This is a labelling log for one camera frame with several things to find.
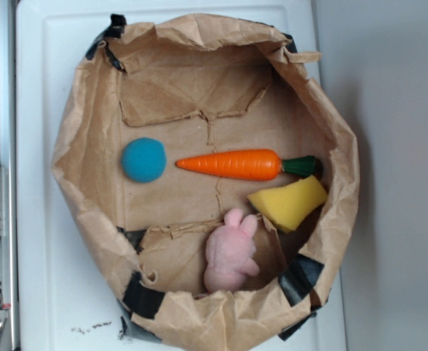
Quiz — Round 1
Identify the blue felt ball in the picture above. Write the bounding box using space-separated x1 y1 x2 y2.
121 137 167 183

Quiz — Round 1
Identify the orange plastic toy carrot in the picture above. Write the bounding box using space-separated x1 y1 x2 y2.
176 149 318 181

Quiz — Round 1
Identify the pink plush bunny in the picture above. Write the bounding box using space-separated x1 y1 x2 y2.
203 208 260 293

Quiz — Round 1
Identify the yellow sponge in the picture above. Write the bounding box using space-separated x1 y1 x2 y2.
247 175 328 233

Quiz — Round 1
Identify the brown paper bag container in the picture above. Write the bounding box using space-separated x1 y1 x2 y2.
52 14 360 350

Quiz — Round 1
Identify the white plastic tray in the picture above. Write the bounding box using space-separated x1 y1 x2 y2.
15 4 348 351

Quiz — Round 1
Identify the aluminium frame rail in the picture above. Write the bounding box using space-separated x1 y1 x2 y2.
0 1 20 350

